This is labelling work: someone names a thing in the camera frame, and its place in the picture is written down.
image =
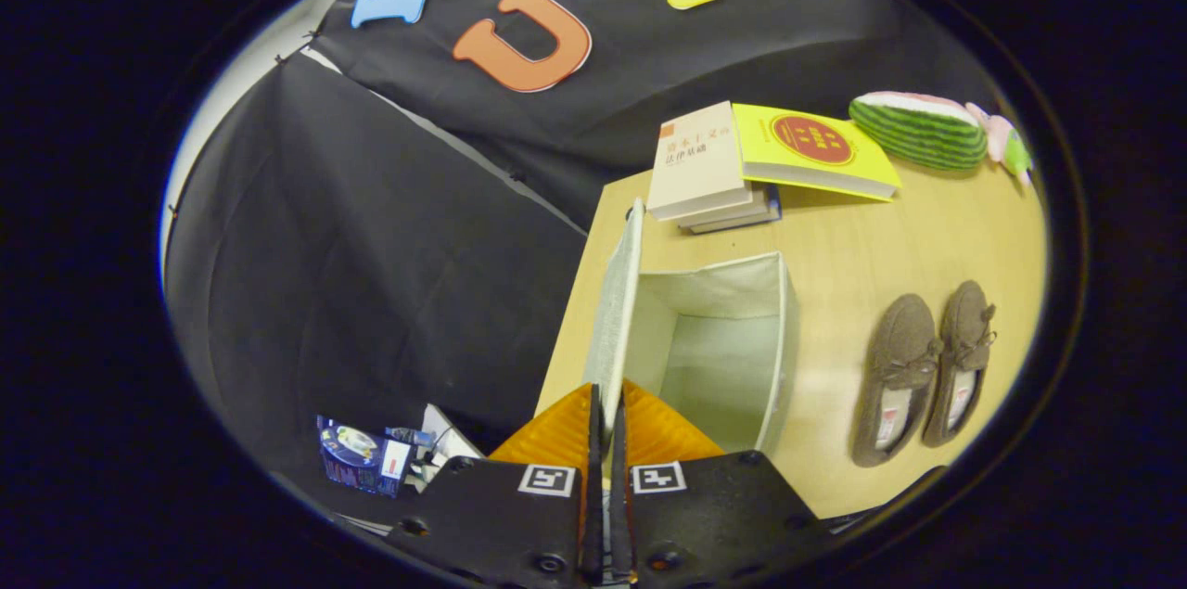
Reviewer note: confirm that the beige book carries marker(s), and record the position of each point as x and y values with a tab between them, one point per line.
695	167

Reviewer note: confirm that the beige fabric storage box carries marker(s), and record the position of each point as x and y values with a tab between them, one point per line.
714	339

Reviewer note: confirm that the watermelon plush cushion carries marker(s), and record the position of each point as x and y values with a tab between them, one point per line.
918	133

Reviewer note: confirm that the white book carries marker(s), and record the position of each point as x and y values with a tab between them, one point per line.
733	214

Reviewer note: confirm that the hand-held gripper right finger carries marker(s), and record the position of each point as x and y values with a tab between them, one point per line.
619	496

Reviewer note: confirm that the pink and green plush toy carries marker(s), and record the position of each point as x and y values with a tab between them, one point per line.
1006	139

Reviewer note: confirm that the yellow book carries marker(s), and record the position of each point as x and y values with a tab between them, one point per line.
816	148

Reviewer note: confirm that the blue cardboard box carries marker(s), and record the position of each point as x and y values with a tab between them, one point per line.
357	457

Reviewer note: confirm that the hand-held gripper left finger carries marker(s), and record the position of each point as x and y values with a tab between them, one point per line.
594	487

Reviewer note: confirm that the brown fuzzy shoe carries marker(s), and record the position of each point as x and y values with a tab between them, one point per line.
962	362
898	380

